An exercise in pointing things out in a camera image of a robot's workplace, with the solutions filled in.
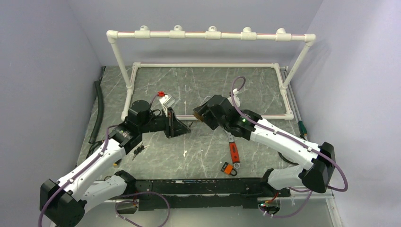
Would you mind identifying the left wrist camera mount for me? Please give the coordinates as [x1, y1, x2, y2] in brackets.
[157, 91, 176, 110]

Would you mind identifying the red handled adjustable wrench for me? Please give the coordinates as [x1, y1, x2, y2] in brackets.
[224, 130, 241, 170]

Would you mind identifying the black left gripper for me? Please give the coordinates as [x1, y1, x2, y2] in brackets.
[139, 107, 191, 139]

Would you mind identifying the small orange black padlock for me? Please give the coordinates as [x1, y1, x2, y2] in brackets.
[220, 162, 237, 176]

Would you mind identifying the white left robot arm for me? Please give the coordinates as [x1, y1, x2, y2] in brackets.
[37, 100, 191, 227]

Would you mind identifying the green handled screwdriver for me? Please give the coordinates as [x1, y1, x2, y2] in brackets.
[297, 121, 307, 138]

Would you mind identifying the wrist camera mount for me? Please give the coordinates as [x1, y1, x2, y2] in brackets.
[157, 91, 176, 110]
[227, 88, 241, 107]

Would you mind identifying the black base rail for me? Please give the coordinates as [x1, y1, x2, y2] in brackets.
[122, 177, 291, 211]

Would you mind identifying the black key bunch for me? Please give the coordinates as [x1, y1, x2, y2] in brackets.
[132, 142, 149, 161]

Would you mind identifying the white PVC pipe frame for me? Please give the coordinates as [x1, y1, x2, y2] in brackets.
[106, 25, 317, 122]

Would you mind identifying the brass padlock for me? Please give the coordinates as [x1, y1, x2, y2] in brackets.
[193, 96, 212, 122]

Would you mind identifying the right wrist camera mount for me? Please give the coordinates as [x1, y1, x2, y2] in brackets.
[227, 88, 241, 107]

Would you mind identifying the black corrugated hose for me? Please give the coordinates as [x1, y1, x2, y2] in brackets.
[88, 66, 106, 145]

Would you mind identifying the purple cable loop left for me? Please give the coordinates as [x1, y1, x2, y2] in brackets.
[114, 191, 172, 227]

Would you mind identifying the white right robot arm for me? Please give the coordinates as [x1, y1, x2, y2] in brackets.
[193, 95, 334, 196]

